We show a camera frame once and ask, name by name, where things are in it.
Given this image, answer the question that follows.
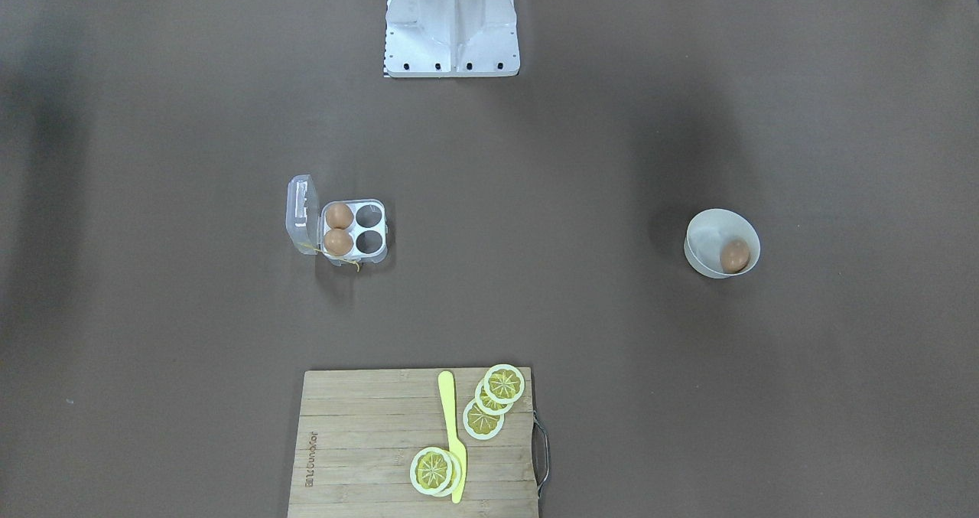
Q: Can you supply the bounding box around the brown egg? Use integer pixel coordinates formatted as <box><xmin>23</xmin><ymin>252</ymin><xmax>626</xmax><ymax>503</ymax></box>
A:
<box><xmin>720</xmin><ymin>239</ymin><xmax>751</xmax><ymax>275</ymax></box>
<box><xmin>324</xmin><ymin>202</ymin><xmax>356</xmax><ymax>231</ymax></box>
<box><xmin>323</xmin><ymin>228</ymin><xmax>354</xmax><ymax>257</ymax></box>

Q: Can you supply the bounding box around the clear plastic egg box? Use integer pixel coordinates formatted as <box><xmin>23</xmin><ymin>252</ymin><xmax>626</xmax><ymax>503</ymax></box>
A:
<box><xmin>285</xmin><ymin>175</ymin><xmax>389</xmax><ymax>268</ymax></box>

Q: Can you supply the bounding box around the brown egg in box front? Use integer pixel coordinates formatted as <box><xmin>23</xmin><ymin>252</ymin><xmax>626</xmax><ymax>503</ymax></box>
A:
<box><xmin>323</xmin><ymin>228</ymin><xmax>354</xmax><ymax>257</ymax></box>

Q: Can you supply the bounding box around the lemon slice middle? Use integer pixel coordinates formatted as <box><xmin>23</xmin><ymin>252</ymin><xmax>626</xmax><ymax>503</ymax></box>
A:
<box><xmin>474</xmin><ymin>381</ymin><xmax>514</xmax><ymax>416</ymax></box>

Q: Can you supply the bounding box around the white bowl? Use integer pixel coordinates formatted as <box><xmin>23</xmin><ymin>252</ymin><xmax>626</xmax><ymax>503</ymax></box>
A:
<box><xmin>683</xmin><ymin>208</ymin><xmax>762</xmax><ymax>279</ymax></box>

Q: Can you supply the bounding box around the wooden cutting board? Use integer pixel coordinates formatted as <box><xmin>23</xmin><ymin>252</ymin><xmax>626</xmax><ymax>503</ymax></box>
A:
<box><xmin>287</xmin><ymin>366</ymin><xmax>550</xmax><ymax>517</ymax></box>

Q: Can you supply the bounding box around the lemon slice by knife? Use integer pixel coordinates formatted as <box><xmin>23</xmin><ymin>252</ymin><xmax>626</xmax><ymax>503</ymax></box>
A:
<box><xmin>409</xmin><ymin>446</ymin><xmax>463</xmax><ymax>497</ymax></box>

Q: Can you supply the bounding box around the white pillar mount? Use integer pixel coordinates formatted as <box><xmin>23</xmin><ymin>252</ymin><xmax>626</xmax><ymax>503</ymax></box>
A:
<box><xmin>382</xmin><ymin>0</ymin><xmax>521</xmax><ymax>79</ymax></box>

